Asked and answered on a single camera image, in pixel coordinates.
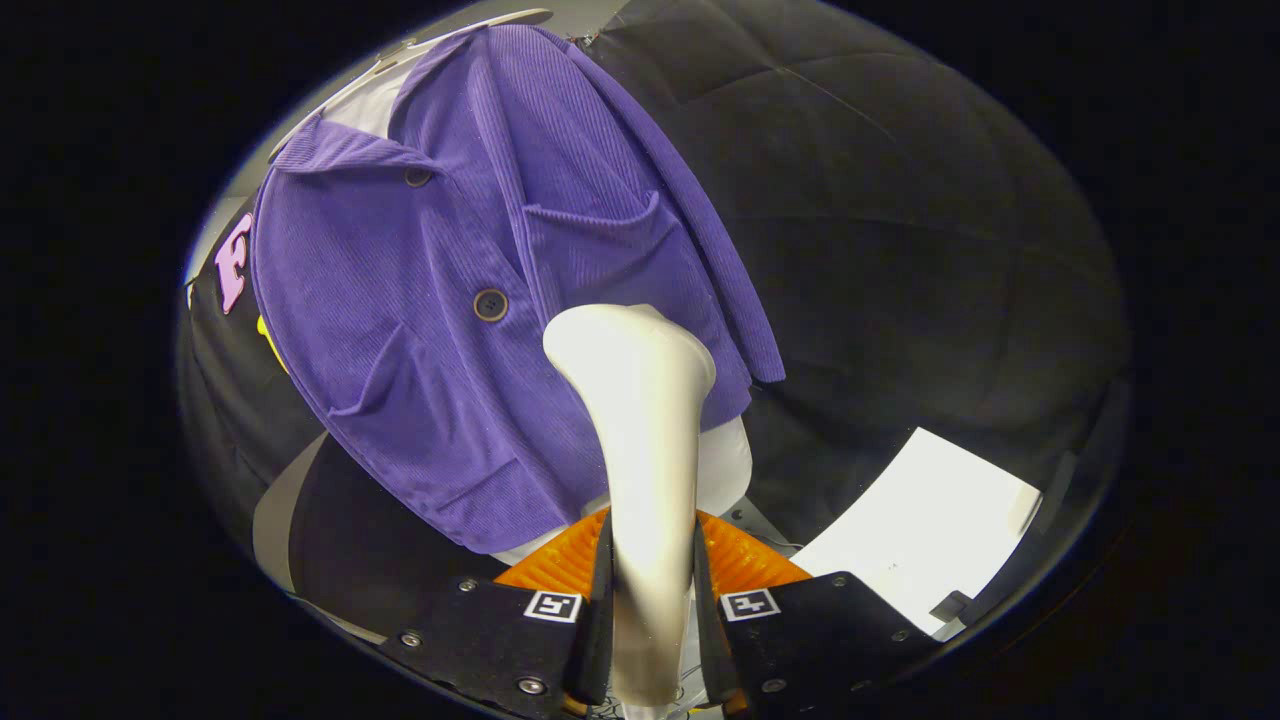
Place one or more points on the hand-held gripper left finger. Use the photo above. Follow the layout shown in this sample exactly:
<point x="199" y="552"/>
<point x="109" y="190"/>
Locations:
<point x="500" y="640"/>

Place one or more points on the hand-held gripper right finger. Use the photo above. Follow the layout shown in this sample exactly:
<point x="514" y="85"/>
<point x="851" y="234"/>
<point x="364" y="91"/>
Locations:
<point x="800" y="640"/>

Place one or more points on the white garment steamer head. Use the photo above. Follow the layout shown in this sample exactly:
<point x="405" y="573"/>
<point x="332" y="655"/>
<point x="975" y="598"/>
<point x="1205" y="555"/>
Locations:
<point x="640" y="430"/>

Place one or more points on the white clothes hanger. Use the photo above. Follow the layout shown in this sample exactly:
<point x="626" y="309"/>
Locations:
<point x="330" y="100"/>

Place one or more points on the white flat board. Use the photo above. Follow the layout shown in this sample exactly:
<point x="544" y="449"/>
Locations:
<point x="920" y="530"/>

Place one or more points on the grey drawer cabinet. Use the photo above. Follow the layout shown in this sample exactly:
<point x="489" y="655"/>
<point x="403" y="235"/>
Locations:
<point x="268" y="520"/>

